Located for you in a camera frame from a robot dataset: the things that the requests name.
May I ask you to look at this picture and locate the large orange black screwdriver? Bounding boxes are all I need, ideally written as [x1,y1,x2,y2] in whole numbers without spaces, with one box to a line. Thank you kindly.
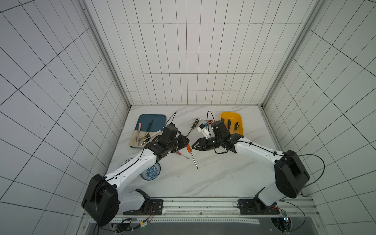
[187,144,199,170]

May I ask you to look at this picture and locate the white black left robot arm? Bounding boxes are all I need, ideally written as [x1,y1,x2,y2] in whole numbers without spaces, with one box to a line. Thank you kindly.
[81,135,190,226]

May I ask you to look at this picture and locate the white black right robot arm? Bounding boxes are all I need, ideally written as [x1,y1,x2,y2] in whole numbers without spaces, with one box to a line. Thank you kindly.
[192,134,310,213]

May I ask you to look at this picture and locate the purple clear red screwdriver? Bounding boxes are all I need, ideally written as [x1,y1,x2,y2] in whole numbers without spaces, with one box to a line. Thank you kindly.
[175,151,190,160]

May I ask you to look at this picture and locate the yellow plastic storage box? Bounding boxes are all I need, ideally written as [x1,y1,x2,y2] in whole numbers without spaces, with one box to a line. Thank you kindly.
[220,112,244,136]

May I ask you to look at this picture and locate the long brown black screwdriver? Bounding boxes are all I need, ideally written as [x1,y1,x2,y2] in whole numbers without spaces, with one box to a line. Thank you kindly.
[187,120,200,137]

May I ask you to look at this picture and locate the dark teal tray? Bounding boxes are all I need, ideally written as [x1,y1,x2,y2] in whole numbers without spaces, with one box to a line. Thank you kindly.
[135,114,166,132]

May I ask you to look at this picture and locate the metal spoon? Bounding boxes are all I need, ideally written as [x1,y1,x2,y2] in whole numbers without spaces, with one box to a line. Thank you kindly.
[138,131,150,146]

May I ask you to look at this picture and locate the beige cloth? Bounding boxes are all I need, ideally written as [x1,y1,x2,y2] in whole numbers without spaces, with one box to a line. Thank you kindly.
[129,130,160,148]

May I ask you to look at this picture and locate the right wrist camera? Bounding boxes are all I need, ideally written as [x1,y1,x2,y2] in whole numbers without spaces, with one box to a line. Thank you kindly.
[197,120,229,139]

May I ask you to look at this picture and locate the pink handled spoon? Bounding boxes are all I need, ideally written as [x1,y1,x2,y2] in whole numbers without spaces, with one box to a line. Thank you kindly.
[136,123,142,146]

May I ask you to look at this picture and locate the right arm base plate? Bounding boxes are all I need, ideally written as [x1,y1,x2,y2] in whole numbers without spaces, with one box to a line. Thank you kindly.
[237,199,280,215]

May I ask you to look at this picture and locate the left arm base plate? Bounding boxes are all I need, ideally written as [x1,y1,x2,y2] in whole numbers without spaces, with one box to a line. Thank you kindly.
[122,199,164,215]

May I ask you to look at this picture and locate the aluminium mounting rail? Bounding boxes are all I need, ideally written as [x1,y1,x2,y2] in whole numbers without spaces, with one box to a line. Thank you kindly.
[84,196,319,226]

